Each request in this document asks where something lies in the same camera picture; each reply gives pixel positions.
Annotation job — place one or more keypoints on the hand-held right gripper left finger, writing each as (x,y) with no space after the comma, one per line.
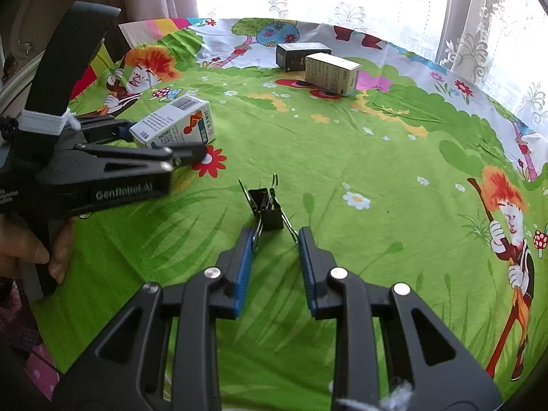
(244,274)

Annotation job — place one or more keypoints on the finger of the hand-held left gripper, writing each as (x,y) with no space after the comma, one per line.
(124,132)
(128,156)

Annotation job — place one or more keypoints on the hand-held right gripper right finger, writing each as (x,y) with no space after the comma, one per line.
(308,274)

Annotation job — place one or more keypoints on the white box with orange print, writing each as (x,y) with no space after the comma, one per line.
(171,124)

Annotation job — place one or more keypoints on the black binder clip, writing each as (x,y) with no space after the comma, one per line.
(267,209)

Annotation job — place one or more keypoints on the person's left hand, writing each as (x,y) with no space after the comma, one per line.
(21,244)

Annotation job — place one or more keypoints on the black box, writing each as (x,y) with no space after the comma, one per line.
(295,55)

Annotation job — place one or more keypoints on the pink patterned cloth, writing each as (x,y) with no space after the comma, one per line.
(34,368)

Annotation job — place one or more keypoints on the large beige box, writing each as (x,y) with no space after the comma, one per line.
(329,72)

